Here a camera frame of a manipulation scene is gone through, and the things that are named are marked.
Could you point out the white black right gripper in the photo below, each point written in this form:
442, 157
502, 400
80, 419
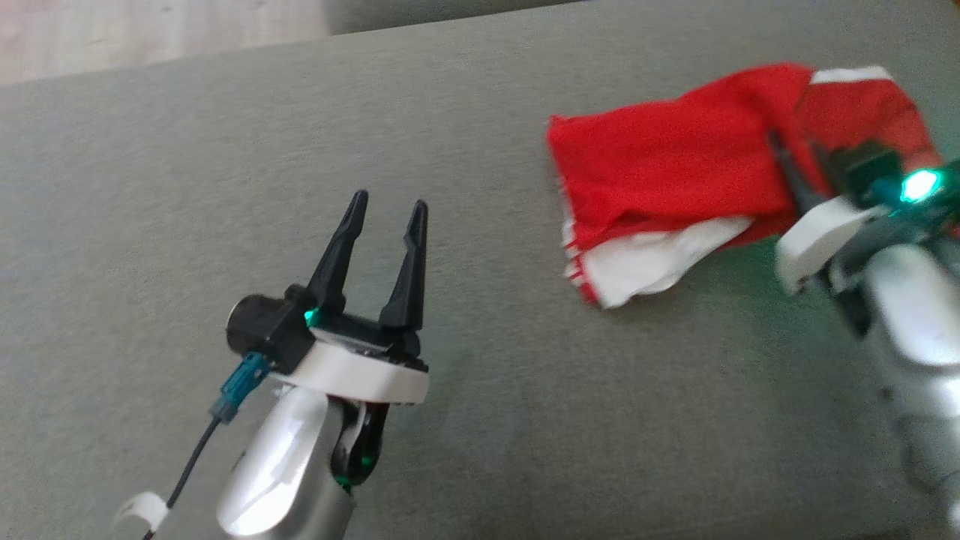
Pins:
814, 240

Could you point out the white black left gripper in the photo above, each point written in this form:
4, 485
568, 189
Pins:
360, 375

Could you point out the red basketball jersey white sleeves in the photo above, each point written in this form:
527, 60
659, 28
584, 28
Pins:
660, 165

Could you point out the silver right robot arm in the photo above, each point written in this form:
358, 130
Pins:
915, 337

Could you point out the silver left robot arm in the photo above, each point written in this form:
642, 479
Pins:
285, 465

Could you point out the grey sofa cushion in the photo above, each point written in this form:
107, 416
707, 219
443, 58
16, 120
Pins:
450, 11

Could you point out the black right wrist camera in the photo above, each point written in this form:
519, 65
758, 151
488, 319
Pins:
870, 169

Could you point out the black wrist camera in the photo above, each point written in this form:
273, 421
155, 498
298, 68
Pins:
262, 330
870, 169

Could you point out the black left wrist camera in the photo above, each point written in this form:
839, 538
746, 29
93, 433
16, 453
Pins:
262, 330

